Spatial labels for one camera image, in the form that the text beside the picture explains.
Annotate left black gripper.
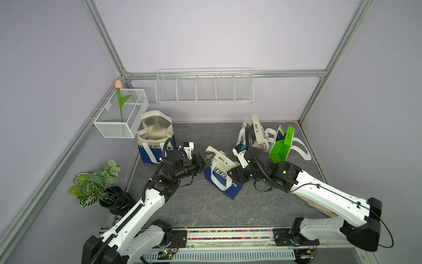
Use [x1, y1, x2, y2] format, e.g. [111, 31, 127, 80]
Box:
[174, 151, 215, 180]

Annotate green white takeout bag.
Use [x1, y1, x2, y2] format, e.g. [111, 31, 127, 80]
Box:
[265, 126, 312, 163]

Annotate blue beige tote bag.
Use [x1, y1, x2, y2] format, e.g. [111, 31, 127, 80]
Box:
[136, 110, 176, 165]

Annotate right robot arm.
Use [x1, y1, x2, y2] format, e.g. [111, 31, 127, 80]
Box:
[227, 145, 385, 252]

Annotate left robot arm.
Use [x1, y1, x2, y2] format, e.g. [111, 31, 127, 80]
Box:
[81, 150, 215, 264]

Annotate cream work glove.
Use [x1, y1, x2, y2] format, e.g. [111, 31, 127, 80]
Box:
[307, 200, 338, 218]

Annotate white vent grille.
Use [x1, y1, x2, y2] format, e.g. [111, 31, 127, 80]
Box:
[144, 249, 296, 264]

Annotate potted green plant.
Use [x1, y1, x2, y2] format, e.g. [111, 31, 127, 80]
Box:
[68, 160, 135, 216]

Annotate pink artificial tulip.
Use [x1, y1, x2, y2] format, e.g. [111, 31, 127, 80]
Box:
[115, 80, 130, 122]

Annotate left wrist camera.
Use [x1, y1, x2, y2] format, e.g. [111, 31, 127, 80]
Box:
[183, 142, 195, 160]

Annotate white wire wall shelf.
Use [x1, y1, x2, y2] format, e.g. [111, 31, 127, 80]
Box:
[155, 68, 255, 104]

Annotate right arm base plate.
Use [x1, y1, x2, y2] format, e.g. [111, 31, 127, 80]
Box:
[273, 228, 320, 247]

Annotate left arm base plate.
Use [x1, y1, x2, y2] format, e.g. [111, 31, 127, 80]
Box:
[160, 229, 187, 249]

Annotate white mesh wall basket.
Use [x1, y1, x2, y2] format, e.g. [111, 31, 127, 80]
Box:
[93, 89, 149, 139]

